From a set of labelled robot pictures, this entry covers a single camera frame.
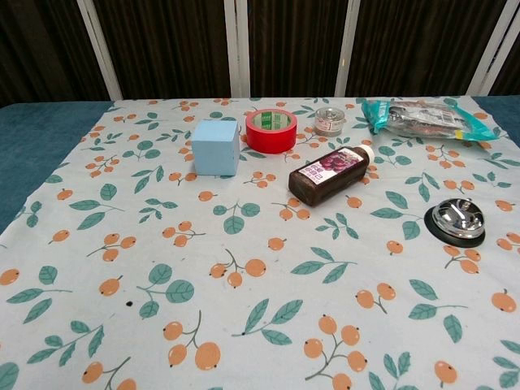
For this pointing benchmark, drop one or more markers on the light blue cube block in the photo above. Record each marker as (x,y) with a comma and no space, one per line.
(214,148)

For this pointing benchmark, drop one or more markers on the white folding screen frame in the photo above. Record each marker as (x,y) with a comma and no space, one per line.
(238,48)

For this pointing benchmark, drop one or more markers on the small clear round container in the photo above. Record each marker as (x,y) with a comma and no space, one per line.
(330,120)

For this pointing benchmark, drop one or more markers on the silver call bell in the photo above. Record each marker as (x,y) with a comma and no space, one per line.
(457,222)

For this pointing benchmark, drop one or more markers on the dark grape juice bottle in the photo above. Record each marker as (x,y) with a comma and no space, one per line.
(329,174)

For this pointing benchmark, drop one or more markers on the red adhesive tape roll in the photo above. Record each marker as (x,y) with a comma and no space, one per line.
(271,136)

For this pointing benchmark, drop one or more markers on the floral fruit print tablecloth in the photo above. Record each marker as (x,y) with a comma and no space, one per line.
(243,264)

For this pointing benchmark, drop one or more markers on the teal plastic snack packet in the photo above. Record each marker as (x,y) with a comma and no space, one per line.
(426,120)

